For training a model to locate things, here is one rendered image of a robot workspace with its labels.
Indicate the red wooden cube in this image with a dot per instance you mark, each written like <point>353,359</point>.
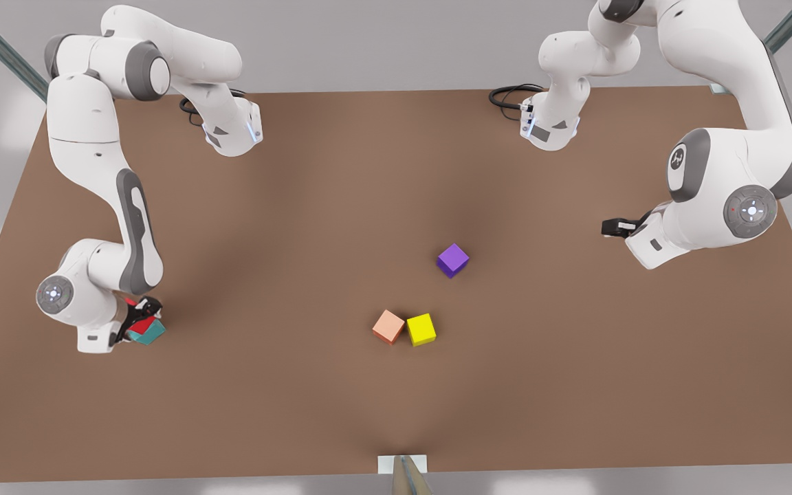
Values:
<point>139,324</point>

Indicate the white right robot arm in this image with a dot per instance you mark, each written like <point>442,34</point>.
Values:
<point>86,144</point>

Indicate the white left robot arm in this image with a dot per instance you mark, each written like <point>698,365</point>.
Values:
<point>712,199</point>

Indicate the teal wooden cube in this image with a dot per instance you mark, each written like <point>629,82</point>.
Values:
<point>148,333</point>

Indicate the purple wooden cube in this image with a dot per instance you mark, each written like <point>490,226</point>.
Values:
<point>452,260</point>

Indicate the yellow wooden cube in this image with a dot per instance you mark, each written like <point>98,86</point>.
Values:
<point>421,329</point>

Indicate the orange wooden cube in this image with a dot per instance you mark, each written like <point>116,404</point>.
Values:
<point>388,326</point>

